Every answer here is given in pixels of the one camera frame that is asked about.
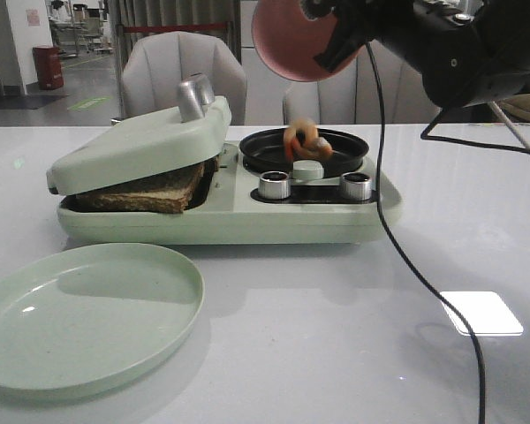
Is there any right beige chair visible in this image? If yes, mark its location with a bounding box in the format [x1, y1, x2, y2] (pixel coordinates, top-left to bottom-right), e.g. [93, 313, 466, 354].
[283, 42, 440, 125]

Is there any red barrier belt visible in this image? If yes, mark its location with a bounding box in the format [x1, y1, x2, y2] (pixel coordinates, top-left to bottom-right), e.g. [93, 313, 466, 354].
[121, 22, 230, 34]

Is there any white cabinet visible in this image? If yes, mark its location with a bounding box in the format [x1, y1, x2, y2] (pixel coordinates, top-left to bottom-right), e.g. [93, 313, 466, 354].
[239, 1, 290, 125]

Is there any white usb cable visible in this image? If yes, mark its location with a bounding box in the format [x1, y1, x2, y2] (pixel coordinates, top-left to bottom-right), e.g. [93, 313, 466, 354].
[489, 100, 530, 164]

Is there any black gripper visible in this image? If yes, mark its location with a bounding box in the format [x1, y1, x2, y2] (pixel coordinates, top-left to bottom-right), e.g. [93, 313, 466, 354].
[314, 1, 478, 106]

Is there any pink bowl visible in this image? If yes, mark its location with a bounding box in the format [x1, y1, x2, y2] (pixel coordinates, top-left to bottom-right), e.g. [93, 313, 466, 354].
[252, 1, 359, 82]

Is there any left silver control knob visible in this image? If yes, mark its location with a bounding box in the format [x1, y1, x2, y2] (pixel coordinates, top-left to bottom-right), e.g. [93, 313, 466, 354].
[258, 170, 291, 201]

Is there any red trash bin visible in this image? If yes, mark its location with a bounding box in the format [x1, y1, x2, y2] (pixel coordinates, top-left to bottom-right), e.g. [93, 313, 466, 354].
[33, 46, 64, 90]

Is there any bread slice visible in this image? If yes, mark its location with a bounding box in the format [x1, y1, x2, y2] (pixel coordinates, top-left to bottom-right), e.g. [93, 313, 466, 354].
[76, 163, 205, 214]
[203, 155, 219, 175]

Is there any black cable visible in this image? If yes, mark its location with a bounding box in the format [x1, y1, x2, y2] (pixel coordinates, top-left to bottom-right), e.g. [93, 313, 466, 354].
[364, 42, 530, 424]

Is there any green breakfast maker base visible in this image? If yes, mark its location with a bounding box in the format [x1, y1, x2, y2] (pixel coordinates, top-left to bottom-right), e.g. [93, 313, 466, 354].
[57, 143, 402, 245]

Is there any green breakfast maker lid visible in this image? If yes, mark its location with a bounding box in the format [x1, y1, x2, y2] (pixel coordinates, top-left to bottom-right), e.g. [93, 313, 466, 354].
[46, 95, 231, 195]

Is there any light green plate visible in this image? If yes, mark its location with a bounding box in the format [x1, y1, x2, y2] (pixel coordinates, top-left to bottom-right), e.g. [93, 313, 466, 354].
[0, 243, 204, 401]

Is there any silver control knob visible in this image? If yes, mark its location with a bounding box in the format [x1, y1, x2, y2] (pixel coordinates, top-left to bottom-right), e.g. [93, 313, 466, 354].
[338, 171, 373, 201]
[258, 170, 291, 201]

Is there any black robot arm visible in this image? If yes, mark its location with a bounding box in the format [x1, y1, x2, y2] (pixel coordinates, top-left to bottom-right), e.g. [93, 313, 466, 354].
[300, 1, 530, 109]

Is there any beige chair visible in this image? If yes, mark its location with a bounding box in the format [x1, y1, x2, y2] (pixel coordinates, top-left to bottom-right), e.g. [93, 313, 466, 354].
[121, 32, 247, 125]
[283, 42, 440, 125]

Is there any black round frying pan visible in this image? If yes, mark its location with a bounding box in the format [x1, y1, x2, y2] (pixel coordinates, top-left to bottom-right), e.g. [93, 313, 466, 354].
[239, 128, 369, 178]

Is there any left beige chair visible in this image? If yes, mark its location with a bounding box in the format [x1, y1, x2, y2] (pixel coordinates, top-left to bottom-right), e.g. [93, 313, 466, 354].
[121, 32, 247, 125]

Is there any right silver control knob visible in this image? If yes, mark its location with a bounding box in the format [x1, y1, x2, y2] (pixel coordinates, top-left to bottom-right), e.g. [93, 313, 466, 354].
[338, 171, 373, 201]

